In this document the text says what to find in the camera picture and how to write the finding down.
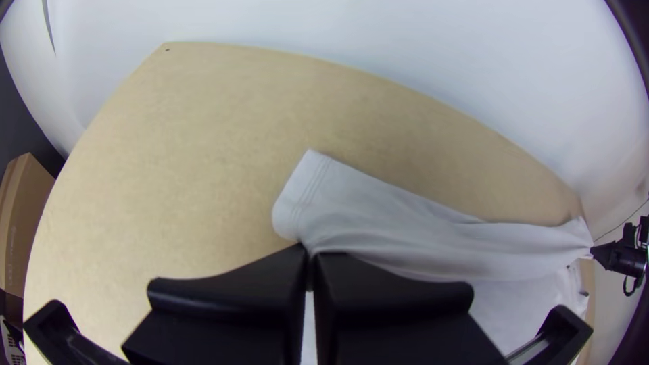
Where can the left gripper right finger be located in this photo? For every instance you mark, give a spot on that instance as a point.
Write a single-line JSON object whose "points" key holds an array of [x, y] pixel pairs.
{"points": [[385, 314]]}

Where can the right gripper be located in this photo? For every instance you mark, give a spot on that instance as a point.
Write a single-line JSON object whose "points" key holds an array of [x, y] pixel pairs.
{"points": [[631, 253]]}

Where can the brown cardboard box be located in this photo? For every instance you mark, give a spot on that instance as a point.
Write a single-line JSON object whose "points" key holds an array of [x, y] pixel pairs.
{"points": [[20, 218]]}

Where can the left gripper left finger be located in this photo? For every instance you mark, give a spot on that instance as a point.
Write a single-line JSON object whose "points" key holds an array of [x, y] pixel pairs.
{"points": [[238, 309]]}

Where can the grey t-shirt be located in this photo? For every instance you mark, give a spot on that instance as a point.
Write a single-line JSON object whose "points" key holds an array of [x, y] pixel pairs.
{"points": [[405, 233]]}

